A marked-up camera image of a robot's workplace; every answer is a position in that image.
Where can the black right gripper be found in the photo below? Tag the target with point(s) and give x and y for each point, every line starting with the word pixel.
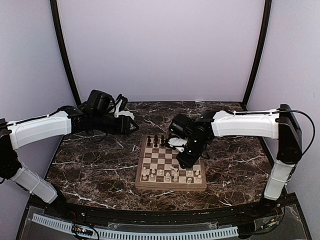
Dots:
pixel 189 162

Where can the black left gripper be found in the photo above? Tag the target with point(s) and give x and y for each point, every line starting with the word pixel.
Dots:
pixel 123 127

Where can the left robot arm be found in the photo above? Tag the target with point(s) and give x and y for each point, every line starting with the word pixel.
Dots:
pixel 38 137

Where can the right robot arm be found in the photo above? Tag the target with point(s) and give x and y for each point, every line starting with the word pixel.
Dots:
pixel 193 135

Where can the wooden chess board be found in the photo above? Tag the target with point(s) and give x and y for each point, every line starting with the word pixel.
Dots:
pixel 159 169

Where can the white bowl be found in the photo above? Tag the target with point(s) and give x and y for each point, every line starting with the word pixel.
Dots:
pixel 127 114

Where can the black front rail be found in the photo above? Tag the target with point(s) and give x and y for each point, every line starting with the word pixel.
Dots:
pixel 96 215

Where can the white slotted cable duct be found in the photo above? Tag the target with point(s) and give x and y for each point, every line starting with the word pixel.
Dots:
pixel 137 232

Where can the left black frame post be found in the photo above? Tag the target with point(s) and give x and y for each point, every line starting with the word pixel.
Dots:
pixel 63 51

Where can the black frame post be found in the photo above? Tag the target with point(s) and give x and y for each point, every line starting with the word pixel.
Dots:
pixel 63 51
pixel 258 53

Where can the right black frame post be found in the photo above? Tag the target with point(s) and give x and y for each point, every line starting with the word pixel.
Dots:
pixel 258 53

